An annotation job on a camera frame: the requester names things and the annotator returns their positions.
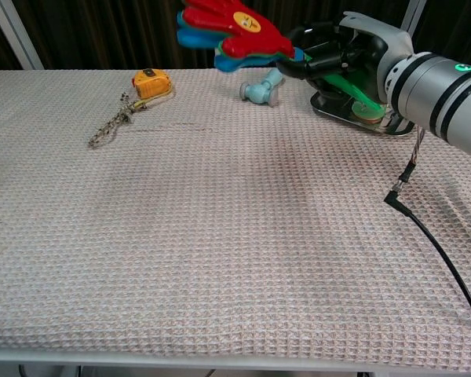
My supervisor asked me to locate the black metal tray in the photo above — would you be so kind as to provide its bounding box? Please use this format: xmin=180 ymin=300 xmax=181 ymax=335
xmin=309 ymin=90 xmax=416 ymax=137

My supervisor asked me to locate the orange tape measure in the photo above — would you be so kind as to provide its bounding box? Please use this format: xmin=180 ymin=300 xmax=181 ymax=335
xmin=132 ymin=68 xmax=177 ymax=110

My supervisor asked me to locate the black right hand cable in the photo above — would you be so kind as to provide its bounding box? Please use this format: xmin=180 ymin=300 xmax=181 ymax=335
xmin=383 ymin=128 xmax=471 ymax=341

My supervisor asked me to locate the light blue toy hammer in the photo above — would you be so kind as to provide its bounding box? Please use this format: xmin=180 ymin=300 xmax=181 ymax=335
xmin=239 ymin=67 xmax=287 ymax=108

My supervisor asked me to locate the red hand clapper green handle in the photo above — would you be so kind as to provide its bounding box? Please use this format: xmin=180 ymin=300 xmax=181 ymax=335
xmin=176 ymin=0 xmax=385 ymax=119

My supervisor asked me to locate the beige waffle table cloth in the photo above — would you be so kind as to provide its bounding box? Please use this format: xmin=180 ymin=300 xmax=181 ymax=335
xmin=0 ymin=68 xmax=471 ymax=373

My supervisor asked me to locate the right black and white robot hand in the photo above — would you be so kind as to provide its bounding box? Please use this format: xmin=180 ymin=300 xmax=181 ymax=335
xmin=276 ymin=10 xmax=416 ymax=107

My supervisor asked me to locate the silver aluminium frame post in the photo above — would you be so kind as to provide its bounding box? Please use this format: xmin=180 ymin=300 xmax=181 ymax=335
xmin=400 ymin=0 xmax=428 ymax=40
xmin=0 ymin=0 xmax=45 ymax=71

